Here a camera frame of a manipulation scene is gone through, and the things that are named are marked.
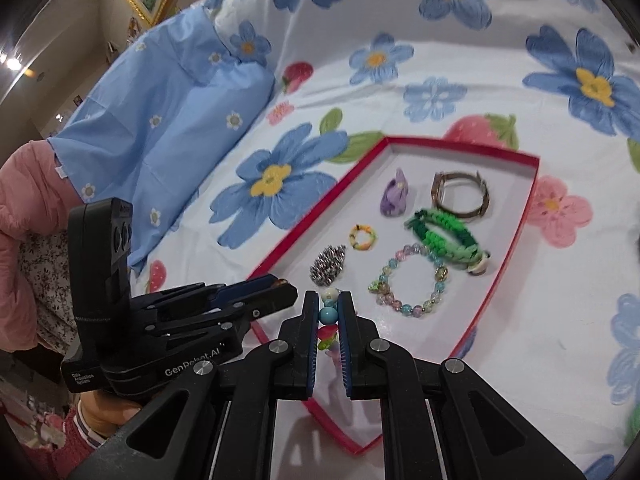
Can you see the blue floral pillow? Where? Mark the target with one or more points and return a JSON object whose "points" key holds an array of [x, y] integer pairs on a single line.
{"points": [[150, 135]]}

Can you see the person's left hand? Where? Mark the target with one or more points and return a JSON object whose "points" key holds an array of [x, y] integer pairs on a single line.
{"points": [[110, 412]]}

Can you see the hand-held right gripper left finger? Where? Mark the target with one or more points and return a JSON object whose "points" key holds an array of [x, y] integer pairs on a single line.
{"points": [[312, 355]]}

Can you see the person's left forearm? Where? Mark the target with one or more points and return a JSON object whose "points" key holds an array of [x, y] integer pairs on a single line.
{"points": [[75, 440]]}

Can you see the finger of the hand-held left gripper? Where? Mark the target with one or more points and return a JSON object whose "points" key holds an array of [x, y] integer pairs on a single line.
{"points": [[245, 290], [270, 302]]}

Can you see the bronze bangle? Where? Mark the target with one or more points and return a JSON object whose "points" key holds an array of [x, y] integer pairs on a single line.
{"points": [[440, 190]]}

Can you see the red shallow box tray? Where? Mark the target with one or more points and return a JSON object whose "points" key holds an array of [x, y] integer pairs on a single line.
{"points": [[450, 280]]}

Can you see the floral bed sheet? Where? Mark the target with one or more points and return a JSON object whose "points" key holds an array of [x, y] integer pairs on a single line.
{"points": [[500, 85]]}

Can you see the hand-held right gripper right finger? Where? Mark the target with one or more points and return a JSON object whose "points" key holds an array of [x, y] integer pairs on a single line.
{"points": [[346, 355]]}

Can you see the person's pink jacket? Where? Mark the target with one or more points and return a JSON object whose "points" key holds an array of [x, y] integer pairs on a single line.
{"points": [[25, 200]]}

